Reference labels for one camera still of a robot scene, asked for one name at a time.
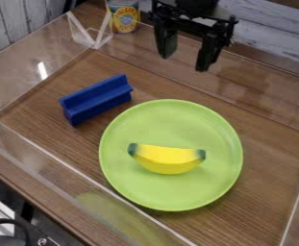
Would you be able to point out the green round plate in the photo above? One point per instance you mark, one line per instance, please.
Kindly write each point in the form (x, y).
(178, 124)

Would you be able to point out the clear acrylic front wall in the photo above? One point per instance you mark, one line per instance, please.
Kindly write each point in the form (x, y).
(88, 209)

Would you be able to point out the yellow labelled can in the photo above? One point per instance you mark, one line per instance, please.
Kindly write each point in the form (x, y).
(126, 15)

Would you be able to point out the yellow toy banana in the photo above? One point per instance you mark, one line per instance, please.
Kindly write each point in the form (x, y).
(166, 160)

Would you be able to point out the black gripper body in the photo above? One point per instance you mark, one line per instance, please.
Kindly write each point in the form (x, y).
(193, 16)

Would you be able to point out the blue plastic block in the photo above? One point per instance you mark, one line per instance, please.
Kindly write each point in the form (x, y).
(84, 104)

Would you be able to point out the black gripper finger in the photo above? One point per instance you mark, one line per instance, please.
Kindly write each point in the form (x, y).
(209, 51)
(166, 36)

